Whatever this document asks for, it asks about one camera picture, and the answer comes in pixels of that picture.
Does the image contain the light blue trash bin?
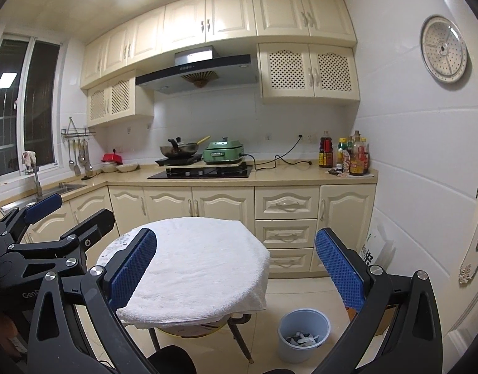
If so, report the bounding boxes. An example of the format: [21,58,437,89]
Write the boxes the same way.
[277,308,332,364]

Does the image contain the steel faucet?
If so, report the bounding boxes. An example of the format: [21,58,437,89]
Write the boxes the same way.
[22,150,43,199]

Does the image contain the steel sink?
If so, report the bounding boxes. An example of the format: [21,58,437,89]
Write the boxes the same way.
[0,183,86,215]

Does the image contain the white bowl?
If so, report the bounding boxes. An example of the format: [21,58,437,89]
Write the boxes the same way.
[116,164,140,173]

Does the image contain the utensil hanging rack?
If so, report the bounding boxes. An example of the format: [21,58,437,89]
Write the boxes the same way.
[60,117,96,180]

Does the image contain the red pot lid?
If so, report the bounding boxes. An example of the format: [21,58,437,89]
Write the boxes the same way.
[102,150,123,165]

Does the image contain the white rice bag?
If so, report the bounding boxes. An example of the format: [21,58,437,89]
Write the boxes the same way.
[359,224,395,270]

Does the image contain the black induction cooker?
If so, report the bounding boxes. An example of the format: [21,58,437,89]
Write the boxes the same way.
[155,154,202,167]

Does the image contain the round table with legs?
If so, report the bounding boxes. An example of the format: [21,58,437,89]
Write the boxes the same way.
[159,313,254,364]

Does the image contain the green electric cooker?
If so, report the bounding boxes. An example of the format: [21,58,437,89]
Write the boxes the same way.
[202,137,244,164]

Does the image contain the lower cream cabinets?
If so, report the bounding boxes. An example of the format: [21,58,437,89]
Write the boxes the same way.
[0,183,377,281]

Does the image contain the cream cabinets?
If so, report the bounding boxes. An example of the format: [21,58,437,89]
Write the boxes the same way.
[0,183,377,281]
[81,0,360,127]

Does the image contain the black range hood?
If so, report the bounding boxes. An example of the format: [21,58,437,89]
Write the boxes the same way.
[136,46,258,95]

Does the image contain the amber oil bottle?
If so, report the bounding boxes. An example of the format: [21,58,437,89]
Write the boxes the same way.
[350,136,367,176]

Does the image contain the dark soy sauce bottle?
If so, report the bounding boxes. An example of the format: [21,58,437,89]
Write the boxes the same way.
[318,131,334,169]

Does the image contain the green cap sauce bottle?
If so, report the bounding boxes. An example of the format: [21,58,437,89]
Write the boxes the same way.
[336,138,347,172]

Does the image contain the upper cream cabinets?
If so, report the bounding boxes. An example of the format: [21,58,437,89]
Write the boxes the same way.
[81,0,360,127]

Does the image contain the door handle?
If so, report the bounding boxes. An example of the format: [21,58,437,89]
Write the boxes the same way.
[458,213,478,286]

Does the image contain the steel wok with handle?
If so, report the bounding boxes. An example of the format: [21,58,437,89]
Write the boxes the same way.
[159,136,210,159]

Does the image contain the window with white frame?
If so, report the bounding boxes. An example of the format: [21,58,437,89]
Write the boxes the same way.
[0,36,61,177]

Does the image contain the black power cable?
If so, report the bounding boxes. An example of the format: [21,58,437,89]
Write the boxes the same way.
[242,135,314,171]

